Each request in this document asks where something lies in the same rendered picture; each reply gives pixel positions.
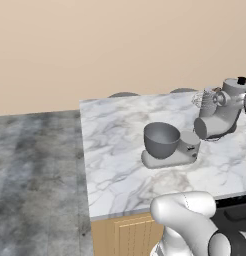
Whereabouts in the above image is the grey mixer bowl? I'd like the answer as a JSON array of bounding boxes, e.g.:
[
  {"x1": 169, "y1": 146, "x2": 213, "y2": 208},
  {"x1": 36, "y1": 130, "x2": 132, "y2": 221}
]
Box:
[{"x1": 143, "y1": 121, "x2": 181, "y2": 160}]

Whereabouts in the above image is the grey stand mixer head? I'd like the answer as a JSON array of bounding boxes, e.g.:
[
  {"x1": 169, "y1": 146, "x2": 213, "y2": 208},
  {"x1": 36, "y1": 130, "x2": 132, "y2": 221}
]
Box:
[{"x1": 193, "y1": 76, "x2": 246, "y2": 141}]

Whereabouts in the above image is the grey stool seat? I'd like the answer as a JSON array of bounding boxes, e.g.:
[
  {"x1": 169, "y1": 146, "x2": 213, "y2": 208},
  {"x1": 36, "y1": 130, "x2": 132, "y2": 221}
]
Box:
[
  {"x1": 169, "y1": 87, "x2": 198, "y2": 94},
  {"x1": 107, "y1": 91, "x2": 141, "y2": 99}
]

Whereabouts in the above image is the light wood cupboard door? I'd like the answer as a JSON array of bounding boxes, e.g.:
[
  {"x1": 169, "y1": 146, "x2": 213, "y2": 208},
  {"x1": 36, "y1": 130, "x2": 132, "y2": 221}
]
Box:
[{"x1": 113, "y1": 215, "x2": 165, "y2": 256}]

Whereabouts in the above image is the light wood island cabinet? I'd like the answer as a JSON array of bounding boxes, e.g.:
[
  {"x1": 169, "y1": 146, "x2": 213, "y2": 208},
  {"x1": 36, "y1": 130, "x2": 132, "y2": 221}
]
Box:
[{"x1": 90, "y1": 213, "x2": 165, "y2": 256}]

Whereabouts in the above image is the wire whisk attachment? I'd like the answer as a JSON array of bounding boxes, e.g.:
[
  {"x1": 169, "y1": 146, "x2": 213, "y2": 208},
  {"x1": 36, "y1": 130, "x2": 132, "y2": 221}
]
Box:
[{"x1": 191, "y1": 88, "x2": 217, "y2": 110}]

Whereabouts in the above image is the black appliance handle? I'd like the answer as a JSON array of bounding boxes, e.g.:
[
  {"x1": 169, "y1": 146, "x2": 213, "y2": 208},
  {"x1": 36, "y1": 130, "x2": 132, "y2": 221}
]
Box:
[{"x1": 224, "y1": 207, "x2": 246, "y2": 222}]

